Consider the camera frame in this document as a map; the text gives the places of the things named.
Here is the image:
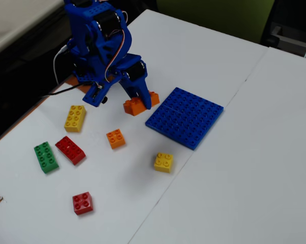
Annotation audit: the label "blue gripper with motor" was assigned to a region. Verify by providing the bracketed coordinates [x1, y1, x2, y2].
[108, 53, 152, 110]

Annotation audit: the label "orange 2x4 block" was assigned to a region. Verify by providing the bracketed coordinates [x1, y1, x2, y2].
[123, 90, 160, 117]

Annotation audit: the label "orange 2x2 block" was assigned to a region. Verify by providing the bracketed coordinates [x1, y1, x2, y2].
[106, 129, 126, 150]

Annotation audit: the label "yellow 2x4 block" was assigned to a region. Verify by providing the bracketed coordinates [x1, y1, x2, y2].
[64, 105, 87, 133]

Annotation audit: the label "yellow 2x2 block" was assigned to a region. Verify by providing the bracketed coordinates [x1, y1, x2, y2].
[154, 152, 174, 174]

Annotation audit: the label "red 2x4 block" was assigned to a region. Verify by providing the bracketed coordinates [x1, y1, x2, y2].
[54, 135, 87, 166]

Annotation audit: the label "green 2x4 block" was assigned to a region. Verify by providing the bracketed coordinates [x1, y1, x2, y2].
[34, 141, 60, 174]

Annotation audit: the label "red 2x2 block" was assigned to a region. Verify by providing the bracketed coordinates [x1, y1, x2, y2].
[72, 191, 94, 216]

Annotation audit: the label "green chair back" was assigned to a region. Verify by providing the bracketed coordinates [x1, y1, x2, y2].
[156, 0, 275, 45]

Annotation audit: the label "white foam board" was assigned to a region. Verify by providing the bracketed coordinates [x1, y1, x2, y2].
[0, 9, 269, 244]

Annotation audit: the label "white desk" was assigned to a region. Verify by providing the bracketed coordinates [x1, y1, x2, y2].
[0, 0, 64, 60]

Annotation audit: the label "red white servo wires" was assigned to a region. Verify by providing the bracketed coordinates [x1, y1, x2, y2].
[104, 28, 126, 82]

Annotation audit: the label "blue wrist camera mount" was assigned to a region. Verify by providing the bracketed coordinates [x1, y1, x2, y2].
[82, 80, 112, 108]

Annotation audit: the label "blue 8x8 base plate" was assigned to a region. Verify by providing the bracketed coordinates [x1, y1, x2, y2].
[145, 87, 225, 151]

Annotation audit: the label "black camera cable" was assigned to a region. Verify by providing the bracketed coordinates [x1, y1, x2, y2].
[42, 85, 80, 99]

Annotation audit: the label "white power cable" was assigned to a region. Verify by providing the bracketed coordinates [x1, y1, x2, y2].
[53, 46, 68, 86]

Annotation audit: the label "grey metal frame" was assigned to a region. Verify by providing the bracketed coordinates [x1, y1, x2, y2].
[268, 25, 306, 59]

